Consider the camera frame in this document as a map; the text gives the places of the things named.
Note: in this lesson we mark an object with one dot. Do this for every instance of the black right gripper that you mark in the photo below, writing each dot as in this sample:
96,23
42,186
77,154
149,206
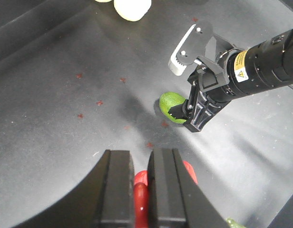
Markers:
209,95

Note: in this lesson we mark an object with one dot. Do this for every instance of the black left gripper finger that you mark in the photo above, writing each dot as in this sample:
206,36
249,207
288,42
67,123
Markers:
103,199

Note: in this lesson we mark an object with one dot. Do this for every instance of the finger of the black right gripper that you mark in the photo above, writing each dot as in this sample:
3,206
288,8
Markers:
175,200

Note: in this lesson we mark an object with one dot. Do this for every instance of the red cherry tomato bunch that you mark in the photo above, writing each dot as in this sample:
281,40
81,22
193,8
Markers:
141,199

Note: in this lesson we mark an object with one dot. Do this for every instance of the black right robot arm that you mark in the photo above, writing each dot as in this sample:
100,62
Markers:
266,66

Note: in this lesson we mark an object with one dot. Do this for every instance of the pale yellow pear front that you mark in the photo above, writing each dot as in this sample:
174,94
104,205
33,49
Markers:
132,10

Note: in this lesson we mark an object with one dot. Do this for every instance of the pale yellow pear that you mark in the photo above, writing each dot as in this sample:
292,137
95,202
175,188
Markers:
132,10
103,1

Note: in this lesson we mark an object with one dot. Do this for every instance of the pale yellow pear left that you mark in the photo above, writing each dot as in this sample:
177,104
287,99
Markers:
103,1

